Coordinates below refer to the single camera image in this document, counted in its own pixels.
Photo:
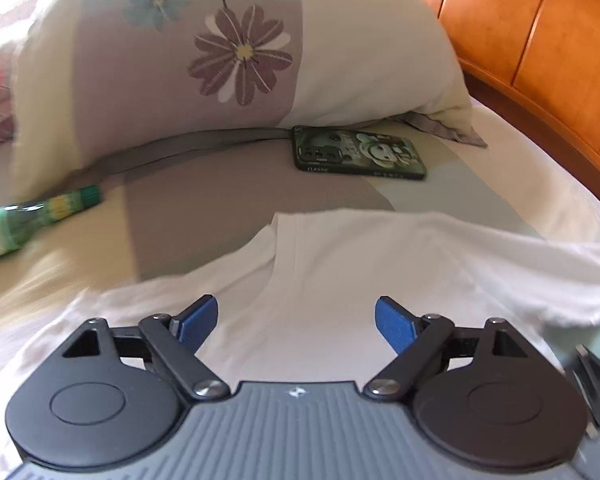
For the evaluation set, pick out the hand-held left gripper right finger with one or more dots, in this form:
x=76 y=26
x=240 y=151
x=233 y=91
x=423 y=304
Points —
x=395 y=322

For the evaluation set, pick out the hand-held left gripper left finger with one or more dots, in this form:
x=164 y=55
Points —
x=197 y=317

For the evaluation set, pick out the white printed long-sleeve shirt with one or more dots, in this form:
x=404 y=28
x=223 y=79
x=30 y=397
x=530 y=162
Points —
x=330 y=270

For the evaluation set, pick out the phone in printed case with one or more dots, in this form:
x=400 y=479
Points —
x=360 y=152

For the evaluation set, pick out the green glass bottle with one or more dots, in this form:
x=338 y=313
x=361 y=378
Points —
x=30 y=215

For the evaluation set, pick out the floral patchwork pillow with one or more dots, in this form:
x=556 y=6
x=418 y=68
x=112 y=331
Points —
x=130 y=60

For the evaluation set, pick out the wooden headboard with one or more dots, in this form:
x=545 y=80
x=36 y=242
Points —
x=530 y=35

